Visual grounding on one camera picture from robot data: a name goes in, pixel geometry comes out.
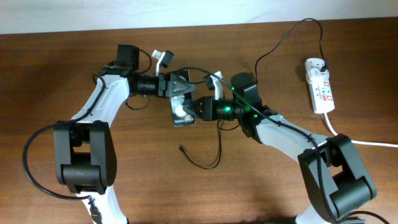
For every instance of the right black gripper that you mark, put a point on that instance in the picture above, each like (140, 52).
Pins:
(209, 111)

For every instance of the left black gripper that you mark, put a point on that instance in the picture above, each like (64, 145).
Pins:
(167, 85)

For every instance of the black flip smartphone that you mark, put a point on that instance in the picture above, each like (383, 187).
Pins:
(179, 116)

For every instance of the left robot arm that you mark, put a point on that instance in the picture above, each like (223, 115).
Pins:
(85, 158)

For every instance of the white USB charger adapter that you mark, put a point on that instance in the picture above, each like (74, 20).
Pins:
(314, 75)

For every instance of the white power strip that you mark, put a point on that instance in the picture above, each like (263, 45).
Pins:
(321, 95)

